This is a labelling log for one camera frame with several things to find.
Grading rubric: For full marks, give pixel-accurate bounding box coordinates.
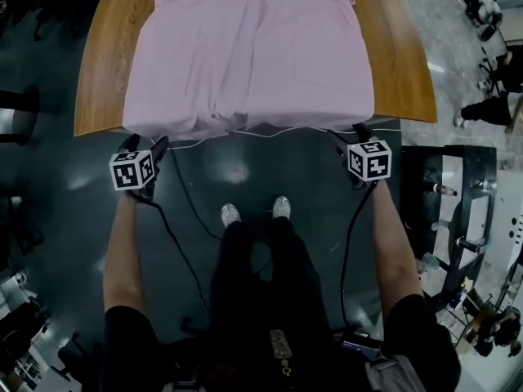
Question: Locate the black scooter with white cover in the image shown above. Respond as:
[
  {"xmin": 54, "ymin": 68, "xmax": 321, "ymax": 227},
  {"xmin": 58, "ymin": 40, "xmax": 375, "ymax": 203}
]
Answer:
[{"xmin": 463, "ymin": 0, "xmax": 504, "ymax": 42}]

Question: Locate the metal keychain pendant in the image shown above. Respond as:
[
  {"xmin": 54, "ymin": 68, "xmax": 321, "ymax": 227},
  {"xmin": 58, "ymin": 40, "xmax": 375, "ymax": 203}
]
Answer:
[{"xmin": 268, "ymin": 328, "xmax": 293, "ymax": 378}]

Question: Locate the person's right forearm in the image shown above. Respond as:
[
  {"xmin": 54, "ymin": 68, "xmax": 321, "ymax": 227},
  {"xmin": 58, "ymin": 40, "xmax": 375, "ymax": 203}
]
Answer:
[{"xmin": 369, "ymin": 180, "xmax": 424, "ymax": 314}]

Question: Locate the person's left forearm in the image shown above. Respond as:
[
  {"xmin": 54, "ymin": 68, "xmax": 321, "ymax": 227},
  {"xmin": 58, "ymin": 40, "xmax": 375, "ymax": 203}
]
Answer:
[{"xmin": 101, "ymin": 193, "xmax": 149, "ymax": 314}]

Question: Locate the black screen device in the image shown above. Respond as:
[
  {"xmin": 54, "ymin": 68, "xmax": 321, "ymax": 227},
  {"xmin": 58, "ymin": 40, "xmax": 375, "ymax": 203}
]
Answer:
[{"xmin": 340, "ymin": 332, "xmax": 382, "ymax": 362}]

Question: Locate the person's right shoe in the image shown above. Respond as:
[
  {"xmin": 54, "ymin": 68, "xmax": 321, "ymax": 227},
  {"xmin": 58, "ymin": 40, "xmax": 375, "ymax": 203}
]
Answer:
[{"xmin": 270, "ymin": 195, "xmax": 293, "ymax": 221}]

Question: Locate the person's left shoe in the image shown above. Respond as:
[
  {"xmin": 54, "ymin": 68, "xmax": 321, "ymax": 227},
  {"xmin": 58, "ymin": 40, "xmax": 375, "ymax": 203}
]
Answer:
[{"xmin": 220, "ymin": 203, "xmax": 243, "ymax": 228}]

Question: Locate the person's black t-shirt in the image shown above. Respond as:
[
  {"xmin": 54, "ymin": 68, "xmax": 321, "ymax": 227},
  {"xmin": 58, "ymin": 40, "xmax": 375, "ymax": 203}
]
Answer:
[{"xmin": 101, "ymin": 216, "xmax": 462, "ymax": 392}]

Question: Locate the black frame table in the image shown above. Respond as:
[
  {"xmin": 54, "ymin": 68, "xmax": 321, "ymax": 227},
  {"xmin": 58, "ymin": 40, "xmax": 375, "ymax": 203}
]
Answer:
[{"xmin": 401, "ymin": 145, "xmax": 498, "ymax": 310}]

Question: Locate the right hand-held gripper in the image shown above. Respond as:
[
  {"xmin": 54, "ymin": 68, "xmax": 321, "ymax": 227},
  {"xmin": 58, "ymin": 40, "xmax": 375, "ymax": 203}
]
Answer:
[{"xmin": 326, "ymin": 122, "xmax": 392, "ymax": 191}]

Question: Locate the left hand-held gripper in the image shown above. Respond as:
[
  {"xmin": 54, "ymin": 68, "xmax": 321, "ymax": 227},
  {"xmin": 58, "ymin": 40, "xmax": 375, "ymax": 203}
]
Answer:
[{"xmin": 109, "ymin": 133, "xmax": 171, "ymax": 203}]

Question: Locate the white panel box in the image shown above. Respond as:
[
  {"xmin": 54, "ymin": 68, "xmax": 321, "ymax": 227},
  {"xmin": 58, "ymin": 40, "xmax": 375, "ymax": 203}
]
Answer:
[{"xmin": 494, "ymin": 168, "xmax": 523, "ymax": 274}]

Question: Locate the pink shirt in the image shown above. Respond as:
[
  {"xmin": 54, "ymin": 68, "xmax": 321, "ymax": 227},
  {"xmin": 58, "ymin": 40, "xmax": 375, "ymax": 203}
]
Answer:
[{"xmin": 122, "ymin": 0, "xmax": 376, "ymax": 142}]

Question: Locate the black floor cable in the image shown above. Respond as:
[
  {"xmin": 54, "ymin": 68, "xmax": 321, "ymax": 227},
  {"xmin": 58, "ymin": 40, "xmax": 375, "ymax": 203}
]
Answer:
[{"xmin": 168, "ymin": 148, "xmax": 225, "ymax": 241}]

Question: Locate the person's shoe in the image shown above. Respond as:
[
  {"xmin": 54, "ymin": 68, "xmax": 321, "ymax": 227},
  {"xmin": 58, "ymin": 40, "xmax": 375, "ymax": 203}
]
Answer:
[
  {"xmin": 270, "ymin": 195, "xmax": 293, "ymax": 221},
  {"xmin": 220, "ymin": 203, "xmax": 243, "ymax": 228}
]

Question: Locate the grey shoulder strap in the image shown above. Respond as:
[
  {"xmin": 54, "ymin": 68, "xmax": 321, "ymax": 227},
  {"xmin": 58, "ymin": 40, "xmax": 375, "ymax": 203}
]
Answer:
[{"xmin": 364, "ymin": 353, "xmax": 422, "ymax": 392}]

